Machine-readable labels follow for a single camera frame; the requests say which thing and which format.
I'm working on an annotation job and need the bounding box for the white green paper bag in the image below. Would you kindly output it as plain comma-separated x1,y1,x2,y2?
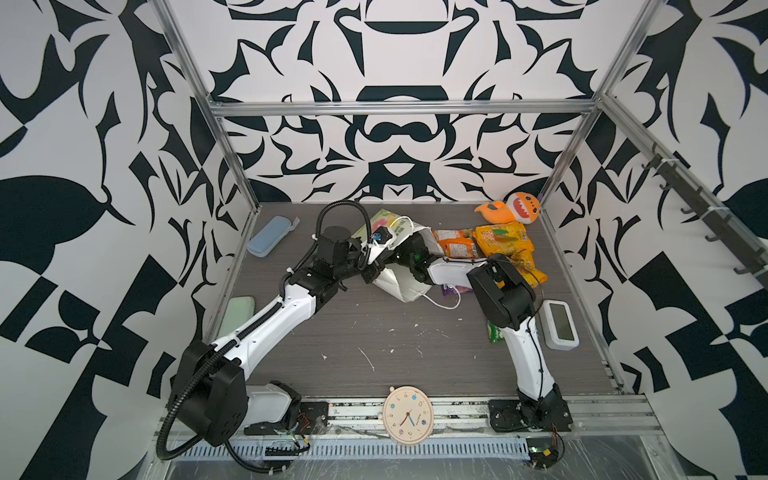
353,209,462,310

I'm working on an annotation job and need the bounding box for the orange snack packet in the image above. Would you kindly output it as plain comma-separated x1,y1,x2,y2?
432,229,483,259

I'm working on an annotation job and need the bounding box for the yellow snack packet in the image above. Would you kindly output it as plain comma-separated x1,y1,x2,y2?
509,250,548,289
473,222,535,257

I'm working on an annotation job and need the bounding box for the green snack packet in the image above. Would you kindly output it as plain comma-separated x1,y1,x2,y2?
487,321,504,344

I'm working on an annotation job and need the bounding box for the purple berries candy packet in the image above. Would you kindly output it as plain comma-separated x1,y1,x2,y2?
441,285,472,297

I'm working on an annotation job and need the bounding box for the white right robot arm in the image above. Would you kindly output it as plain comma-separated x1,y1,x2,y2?
384,234,572,432

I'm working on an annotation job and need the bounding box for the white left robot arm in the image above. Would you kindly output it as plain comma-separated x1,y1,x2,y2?
156,200,394,460

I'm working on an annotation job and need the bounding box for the orange shark plush toy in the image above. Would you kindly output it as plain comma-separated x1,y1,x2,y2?
474,192,542,225

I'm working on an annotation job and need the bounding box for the light green tray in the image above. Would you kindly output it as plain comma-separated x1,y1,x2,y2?
216,296,256,338

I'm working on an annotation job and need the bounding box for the round wooden clock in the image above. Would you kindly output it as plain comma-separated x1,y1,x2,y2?
381,386,435,446

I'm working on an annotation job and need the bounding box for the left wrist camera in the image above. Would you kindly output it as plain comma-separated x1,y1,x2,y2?
371,224,395,246

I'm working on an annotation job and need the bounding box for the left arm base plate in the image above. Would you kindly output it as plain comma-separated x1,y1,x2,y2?
244,401,329,436

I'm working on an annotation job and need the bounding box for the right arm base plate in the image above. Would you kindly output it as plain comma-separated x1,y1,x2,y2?
488,391,573,433

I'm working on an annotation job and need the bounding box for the wall hook rail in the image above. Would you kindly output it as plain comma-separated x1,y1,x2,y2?
641,143,767,289

